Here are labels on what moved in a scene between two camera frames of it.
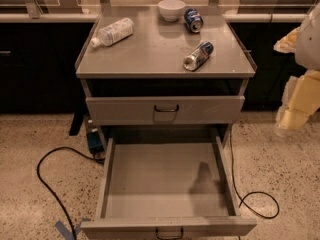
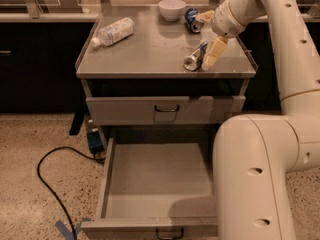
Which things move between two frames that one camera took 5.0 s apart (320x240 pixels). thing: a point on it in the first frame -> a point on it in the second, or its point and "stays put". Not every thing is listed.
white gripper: (309, 47) -> (222, 23)
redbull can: (198, 56) stays put
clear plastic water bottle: (114, 32) stays put
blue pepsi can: (193, 20) stays put
